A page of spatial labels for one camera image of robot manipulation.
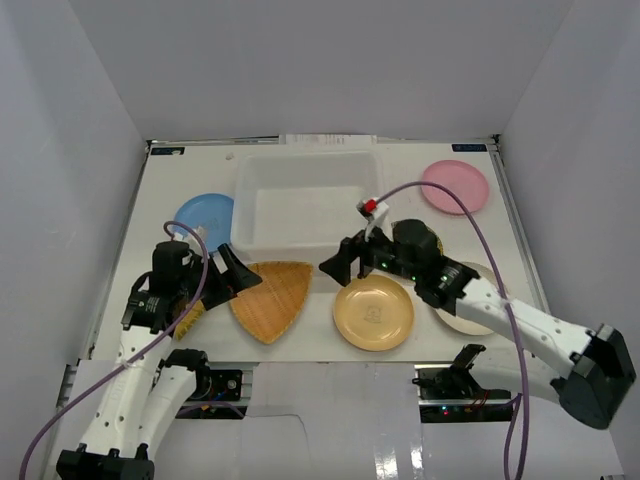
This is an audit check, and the blue label left corner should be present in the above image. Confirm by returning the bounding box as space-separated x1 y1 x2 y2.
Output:
150 147 185 156

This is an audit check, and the triangular orange woven tray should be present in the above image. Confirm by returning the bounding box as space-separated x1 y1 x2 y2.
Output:
230 261 313 345

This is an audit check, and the blue label corner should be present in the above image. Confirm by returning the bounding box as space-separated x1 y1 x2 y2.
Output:
150 147 185 156
451 143 487 153

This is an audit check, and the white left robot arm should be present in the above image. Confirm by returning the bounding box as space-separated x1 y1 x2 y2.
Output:
56 240 262 479

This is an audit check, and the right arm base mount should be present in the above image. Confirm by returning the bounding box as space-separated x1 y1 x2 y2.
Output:
412 344 514 424

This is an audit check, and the pink plastic plate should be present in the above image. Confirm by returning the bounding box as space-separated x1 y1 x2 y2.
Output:
421 160 490 215

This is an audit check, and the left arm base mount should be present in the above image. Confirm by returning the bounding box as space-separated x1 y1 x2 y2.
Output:
176 369 248 420

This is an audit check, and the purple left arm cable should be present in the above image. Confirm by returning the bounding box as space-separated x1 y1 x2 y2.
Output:
18 220 211 480

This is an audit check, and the oblong yellow woven tray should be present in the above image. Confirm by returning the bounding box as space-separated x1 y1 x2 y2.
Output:
172 300 206 341

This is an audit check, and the cream white plate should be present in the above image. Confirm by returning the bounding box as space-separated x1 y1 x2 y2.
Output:
435 261 498 336

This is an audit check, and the blue label right corner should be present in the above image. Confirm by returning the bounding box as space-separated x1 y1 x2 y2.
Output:
451 143 487 153

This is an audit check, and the white plastic bin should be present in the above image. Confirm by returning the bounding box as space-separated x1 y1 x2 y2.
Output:
230 151 383 266

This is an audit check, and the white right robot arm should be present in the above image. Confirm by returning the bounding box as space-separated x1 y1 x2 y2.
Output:
319 219 637 430

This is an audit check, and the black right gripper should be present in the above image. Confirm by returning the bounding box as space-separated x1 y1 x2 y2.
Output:
319 217 419 287

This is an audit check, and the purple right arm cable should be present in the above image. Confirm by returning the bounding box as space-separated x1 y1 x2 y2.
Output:
374 180 531 480

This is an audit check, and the round green-rimmed woven tray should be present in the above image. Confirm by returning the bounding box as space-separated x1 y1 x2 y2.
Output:
392 219 444 260

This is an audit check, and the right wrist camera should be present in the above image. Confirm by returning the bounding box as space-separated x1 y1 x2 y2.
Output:
356 197 389 242

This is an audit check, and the blue plastic plate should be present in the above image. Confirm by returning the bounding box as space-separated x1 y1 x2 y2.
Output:
174 193 234 253

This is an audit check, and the yellow plastic plate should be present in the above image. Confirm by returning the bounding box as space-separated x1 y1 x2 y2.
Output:
333 275 415 352

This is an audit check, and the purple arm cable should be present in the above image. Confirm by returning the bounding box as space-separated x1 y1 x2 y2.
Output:
18 220 211 480
374 180 531 480

